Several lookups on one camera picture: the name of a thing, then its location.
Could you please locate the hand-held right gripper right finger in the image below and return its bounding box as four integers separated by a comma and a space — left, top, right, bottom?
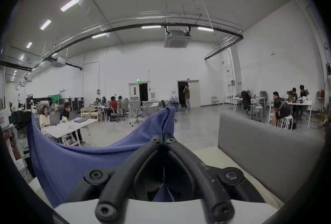
164, 136, 265, 224

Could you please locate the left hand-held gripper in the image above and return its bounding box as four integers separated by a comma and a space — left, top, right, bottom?
1, 111, 35, 184

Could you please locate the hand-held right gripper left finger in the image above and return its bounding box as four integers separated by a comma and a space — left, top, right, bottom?
66, 135, 166, 224

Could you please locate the blue shirt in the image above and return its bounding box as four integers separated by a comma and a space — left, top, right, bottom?
27, 106, 197, 209

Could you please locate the bed with white sheet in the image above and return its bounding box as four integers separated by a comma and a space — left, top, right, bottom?
28, 147, 285, 210

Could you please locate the white long table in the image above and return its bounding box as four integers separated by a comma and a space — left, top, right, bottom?
40, 118, 99, 147

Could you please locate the dark cabinet row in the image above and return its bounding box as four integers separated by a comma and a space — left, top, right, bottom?
26, 96, 84, 112

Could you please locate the grey office chair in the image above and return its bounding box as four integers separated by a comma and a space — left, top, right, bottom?
128, 100, 149, 128

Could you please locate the group of people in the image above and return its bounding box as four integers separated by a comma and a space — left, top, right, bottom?
94, 96, 124, 122

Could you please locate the black office chair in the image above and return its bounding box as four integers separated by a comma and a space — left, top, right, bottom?
241, 90, 259, 117

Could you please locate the white stool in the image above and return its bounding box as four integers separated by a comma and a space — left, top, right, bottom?
280, 116, 294, 130

